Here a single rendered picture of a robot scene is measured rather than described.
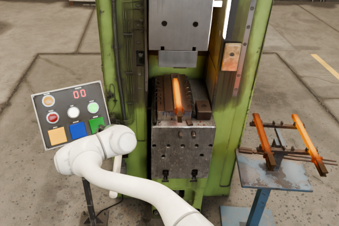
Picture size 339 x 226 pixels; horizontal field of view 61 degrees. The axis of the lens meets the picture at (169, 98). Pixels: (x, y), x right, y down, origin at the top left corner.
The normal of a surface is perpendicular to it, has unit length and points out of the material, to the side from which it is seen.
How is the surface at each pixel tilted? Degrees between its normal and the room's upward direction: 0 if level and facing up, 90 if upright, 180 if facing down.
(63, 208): 0
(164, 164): 90
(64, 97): 60
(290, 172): 0
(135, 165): 90
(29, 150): 0
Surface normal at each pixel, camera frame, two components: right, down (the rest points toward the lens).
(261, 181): 0.04, -0.83
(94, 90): 0.42, 0.04
